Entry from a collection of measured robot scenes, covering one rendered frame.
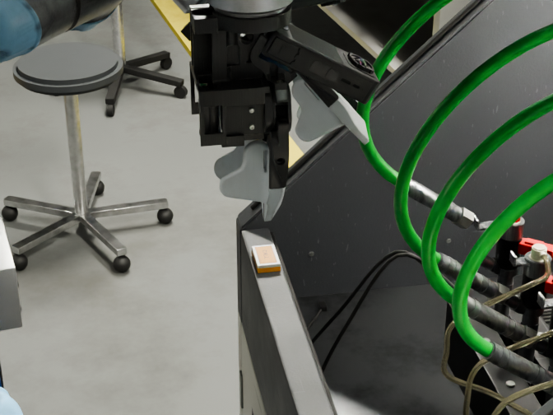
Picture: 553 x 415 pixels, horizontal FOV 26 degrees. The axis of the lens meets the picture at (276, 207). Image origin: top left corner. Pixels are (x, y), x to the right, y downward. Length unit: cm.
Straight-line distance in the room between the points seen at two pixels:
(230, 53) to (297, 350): 47
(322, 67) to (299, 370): 44
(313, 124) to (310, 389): 31
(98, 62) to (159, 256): 57
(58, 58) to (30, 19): 216
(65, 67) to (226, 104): 223
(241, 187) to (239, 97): 10
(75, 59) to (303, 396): 209
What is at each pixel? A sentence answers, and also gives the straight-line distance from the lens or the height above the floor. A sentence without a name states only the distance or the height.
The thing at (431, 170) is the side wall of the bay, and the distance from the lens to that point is 166.
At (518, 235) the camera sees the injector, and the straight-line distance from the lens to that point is 136.
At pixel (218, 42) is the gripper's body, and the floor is 140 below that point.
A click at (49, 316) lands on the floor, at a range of 319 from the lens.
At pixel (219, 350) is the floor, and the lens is 302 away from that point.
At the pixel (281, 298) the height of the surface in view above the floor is 95.
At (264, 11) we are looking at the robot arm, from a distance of 101.
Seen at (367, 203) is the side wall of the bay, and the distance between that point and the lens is 166.
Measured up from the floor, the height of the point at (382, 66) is 131.
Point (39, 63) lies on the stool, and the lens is 329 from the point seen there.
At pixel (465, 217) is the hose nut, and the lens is 133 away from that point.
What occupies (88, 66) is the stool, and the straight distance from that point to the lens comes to 326.
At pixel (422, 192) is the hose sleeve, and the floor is 116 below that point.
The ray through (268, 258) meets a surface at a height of 96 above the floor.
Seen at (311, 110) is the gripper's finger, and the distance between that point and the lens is 120.
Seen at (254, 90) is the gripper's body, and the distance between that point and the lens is 103.
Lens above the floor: 178
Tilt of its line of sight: 29 degrees down
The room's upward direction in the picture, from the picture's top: straight up
